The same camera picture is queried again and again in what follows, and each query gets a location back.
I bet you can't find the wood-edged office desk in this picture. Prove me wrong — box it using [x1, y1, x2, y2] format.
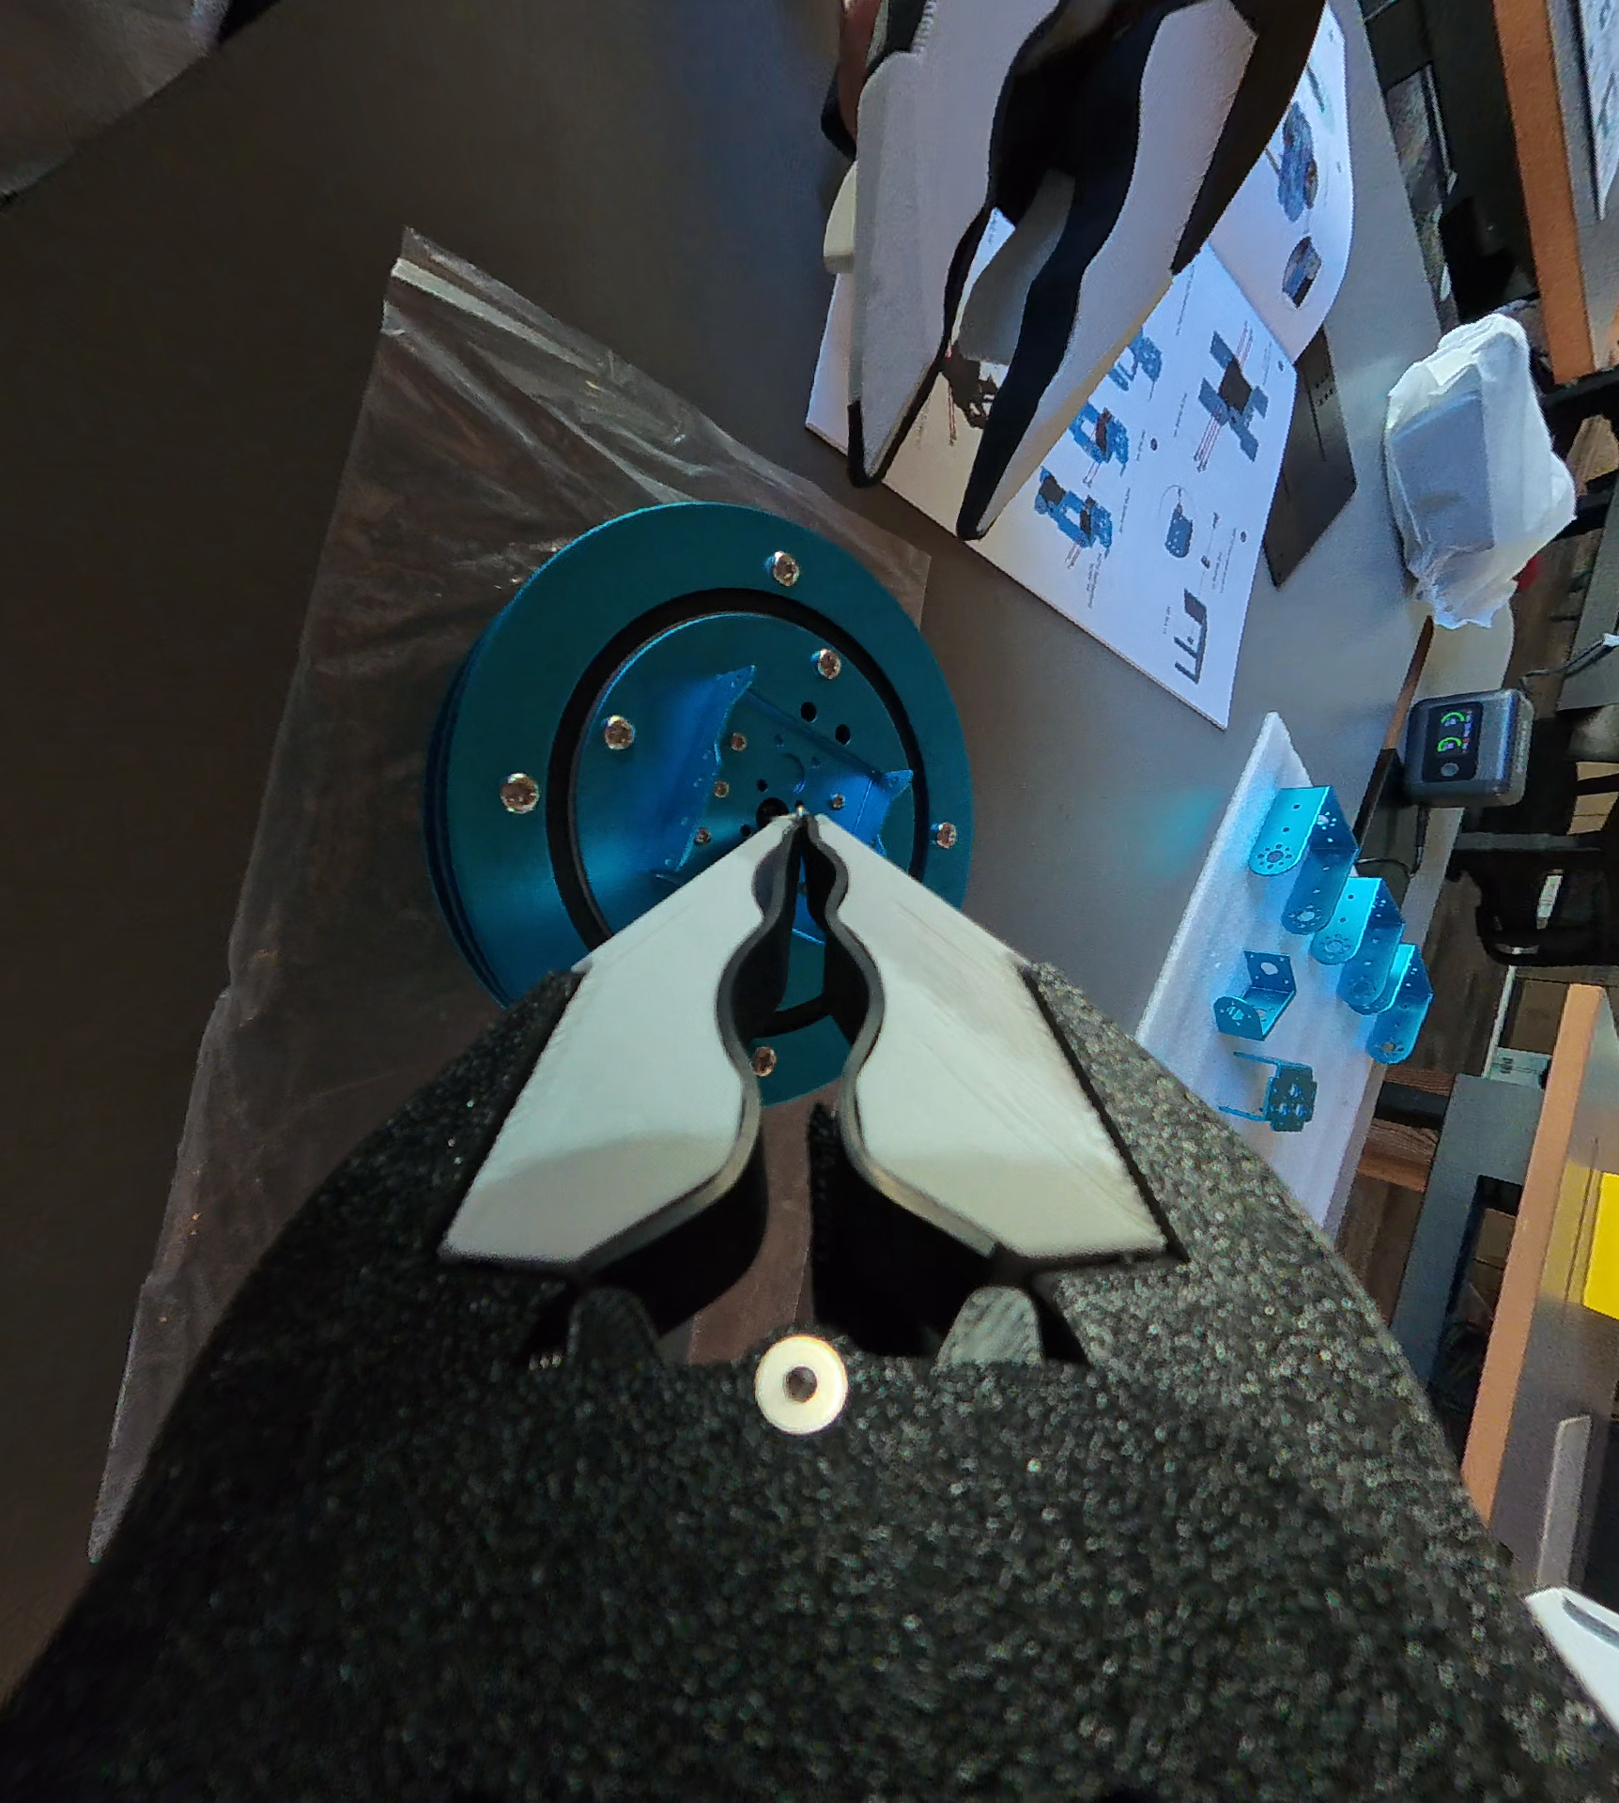
[1457, 979, 1619, 1595]

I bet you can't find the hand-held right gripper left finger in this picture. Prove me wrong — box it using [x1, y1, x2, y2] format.
[437, 821, 807, 1279]

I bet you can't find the black flat panel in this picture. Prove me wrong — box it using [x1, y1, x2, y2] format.
[1260, 331, 1361, 590]

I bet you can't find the grey desk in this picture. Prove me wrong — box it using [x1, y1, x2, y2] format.
[0, 0, 1515, 1803]

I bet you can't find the white foam sheet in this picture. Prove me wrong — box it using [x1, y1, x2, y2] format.
[1136, 710, 1446, 1229]

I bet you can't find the portable power station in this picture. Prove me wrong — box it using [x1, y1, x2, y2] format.
[1397, 688, 1536, 810]

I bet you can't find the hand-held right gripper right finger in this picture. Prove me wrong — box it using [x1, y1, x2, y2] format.
[805, 814, 1173, 1279]

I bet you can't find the large blue U bracket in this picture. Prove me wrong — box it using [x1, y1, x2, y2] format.
[1245, 785, 1361, 936]
[1308, 876, 1406, 1017]
[1365, 941, 1434, 1065]

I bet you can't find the small blue U bracket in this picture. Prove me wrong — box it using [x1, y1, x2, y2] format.
[653, 665, 916, 891]

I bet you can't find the person's left hand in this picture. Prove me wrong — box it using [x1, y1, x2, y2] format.
[830, 0, 927, 87]

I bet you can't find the large clear plastic bag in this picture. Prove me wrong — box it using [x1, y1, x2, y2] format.
[88, 228, 931, 1567]

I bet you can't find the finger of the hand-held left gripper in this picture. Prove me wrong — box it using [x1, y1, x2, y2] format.
[843, 40, 1044, 491]
[953, 0, 1269, 541]

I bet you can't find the white instruction booklet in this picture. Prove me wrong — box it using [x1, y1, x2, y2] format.
[803, 0, 1361, 733]

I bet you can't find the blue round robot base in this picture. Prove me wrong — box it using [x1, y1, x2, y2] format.
[426, 502, 972, 1105]

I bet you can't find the small blue angle bracket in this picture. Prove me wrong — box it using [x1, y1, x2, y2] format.
[1211, 951, 1297, 1048]

